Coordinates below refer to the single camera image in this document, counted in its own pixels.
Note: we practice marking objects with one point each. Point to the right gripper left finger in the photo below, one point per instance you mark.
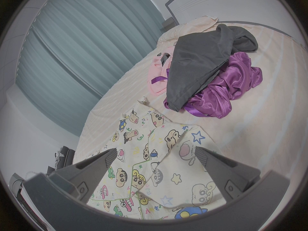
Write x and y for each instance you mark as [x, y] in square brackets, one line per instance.
[84, 177]

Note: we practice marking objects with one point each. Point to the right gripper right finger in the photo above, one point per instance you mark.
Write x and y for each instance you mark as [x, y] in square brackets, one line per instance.
[228, 174]

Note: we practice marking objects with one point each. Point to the white printed pyjama top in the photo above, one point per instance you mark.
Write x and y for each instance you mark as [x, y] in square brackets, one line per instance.
[144, 153]

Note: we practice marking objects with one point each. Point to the bed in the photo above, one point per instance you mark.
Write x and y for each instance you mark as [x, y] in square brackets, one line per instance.
[252, 129]

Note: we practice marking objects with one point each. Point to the purple satin garment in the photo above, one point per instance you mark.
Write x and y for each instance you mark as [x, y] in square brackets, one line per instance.
[235, 80]

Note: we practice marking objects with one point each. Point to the blue-green curtain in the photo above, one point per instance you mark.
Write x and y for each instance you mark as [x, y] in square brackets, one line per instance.
[96, 32]
[48, 80]

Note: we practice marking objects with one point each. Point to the black garment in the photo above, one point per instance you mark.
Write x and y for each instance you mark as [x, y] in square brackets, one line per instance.
[192, 64]

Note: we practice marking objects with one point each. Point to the pink garment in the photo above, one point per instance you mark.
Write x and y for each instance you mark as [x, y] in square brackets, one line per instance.
[156, 67]

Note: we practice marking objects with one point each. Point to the small grey garment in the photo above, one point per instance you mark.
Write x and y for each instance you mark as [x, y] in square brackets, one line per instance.
[165, 58]

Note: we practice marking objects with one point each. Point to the cream pillow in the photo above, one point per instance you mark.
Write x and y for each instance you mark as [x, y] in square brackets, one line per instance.
[190, 28]

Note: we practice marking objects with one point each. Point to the grey bedside table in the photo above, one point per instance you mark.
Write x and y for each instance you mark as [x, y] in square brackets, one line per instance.
[168, 23]

